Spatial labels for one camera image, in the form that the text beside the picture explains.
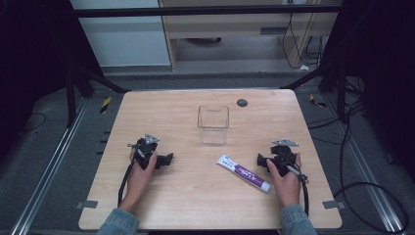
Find black horizontal frame bar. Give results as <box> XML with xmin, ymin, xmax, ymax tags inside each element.
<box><xmin>64</xmin><ymin>4</ymin><xmax>345</xmax><ymax>19</ymax></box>

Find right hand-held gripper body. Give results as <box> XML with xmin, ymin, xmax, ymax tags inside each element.
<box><xmin>265</xmin><ymin>139</ymin><xmax>300</xmax><ymax>178</ymax></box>

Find yellow and black tape strip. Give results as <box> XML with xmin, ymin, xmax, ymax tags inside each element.
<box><xmin>308</xmin><ymin>93</ymin><xmax>328</xmax><ymax>109</ymax></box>
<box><xmin>99</xmin><ymin>96</ymin><xmax>113</xmax><ymax>115</ymax></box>

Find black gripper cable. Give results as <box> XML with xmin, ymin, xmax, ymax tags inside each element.
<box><xmin>116</xmin><ymin>142</ymin><xmax>147</xmax><ymax>208</ymax></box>
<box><xmin>284</xmin><ymin>163</ymin><xmax>310</xmax><ymax>217</ymax></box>

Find light wooden desk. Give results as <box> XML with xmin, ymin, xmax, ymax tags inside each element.
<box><xmin>158</xmin><ymin>0</ymin><xmax>345</xmax><ymax>71</ymax></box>

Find clear plastic container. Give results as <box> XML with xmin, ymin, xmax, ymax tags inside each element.
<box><xmin>196</xmin><ymin>104</ymin><xmax>231</xmax><ymax>146</ymax></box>

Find grey metal table bracket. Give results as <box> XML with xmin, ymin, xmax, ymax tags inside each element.
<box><xmin>321</xmin><ymin>199</ymin><xmax>346</xmax><ymax>211</ymax></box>
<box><xmin>74</xmin><ymin>199</ymin><xmax>99</xmax><ymax>211</ymax></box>

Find black floor cable loop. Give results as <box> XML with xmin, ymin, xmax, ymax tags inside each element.
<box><xmin>332</xmin><ymin>97</ymin><xmax>410</xmax><ymax>235</ymax></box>

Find black metal stand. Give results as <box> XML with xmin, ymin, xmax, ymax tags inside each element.
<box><xmin>64</xmin><ymin>57</ymin><xmax>132</xmax><ymax>129</ymax></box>
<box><xmin>280</xmin><ymin>55</ymin><xmax>351</xmax><ymax>125</ymax></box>

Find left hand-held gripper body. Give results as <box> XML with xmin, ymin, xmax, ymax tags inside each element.
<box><xmin>127</xmin><ymin>132</ymin><xmax>161</xmax><ymax>170</ymax></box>

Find black cables under desk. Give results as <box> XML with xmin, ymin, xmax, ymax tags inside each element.
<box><xmin>281</xmin><ymin>12</ymin><xmax>327</xmax><ymax>71</ymax></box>

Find thin black floor cable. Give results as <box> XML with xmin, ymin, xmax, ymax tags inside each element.
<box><xmin>19</xmin><ymin>112</ymin><xmax>48</xmax><ymax>133</ymax></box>

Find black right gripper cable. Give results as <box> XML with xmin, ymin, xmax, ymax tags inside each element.
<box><xmin>284</xmin><ymin>163</ymin><xmax>310</xmax><ymax>217</ymax></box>

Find person's left hand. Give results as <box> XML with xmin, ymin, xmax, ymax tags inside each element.
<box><xmin>119</xmin><ymin>150</ymin><xmax>159</xmax><ymax>213</ymax></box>

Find aluminium floor rail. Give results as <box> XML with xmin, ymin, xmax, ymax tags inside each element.
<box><xmin>322</xmin><ymin>94</ymin><xmax>407</xmax><ymax>233</ymax></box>
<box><xmin>9</xmin><ymin>97</ymin><xmax>91</xmax><ymax>235</ymax></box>

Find white and purple toothpaste tube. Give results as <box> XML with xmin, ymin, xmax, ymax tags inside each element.
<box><xmin>215</xmin><ymin>153</ymin><xmax>272</xmax><ymax>193</ymax></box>

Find black curtain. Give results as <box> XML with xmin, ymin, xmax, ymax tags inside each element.
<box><xmin>321</xmin><ymin>0</ymin><xmax>415</xmax><ymax>184</ymax></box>
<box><xmin>0</xmin><ymin>0</ymin><xmax>106</xmax><ymax>165</ymax></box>

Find person's right hand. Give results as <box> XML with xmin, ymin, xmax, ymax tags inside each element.
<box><xmin>265</xmin><ymin>152</ymin><xmax>302</xmax><ymax>208</ymax></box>

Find white cabinet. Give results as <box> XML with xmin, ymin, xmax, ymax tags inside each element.
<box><xmin>69</xmin><ymin>0</ymin><xmax>172</xmax><ymax>69</ymax></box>

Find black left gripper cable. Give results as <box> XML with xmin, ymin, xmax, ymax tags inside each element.
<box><xmin>116</xmin><ymin>142</ymin><xmax>147</xmax><ymax>208</ymax></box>

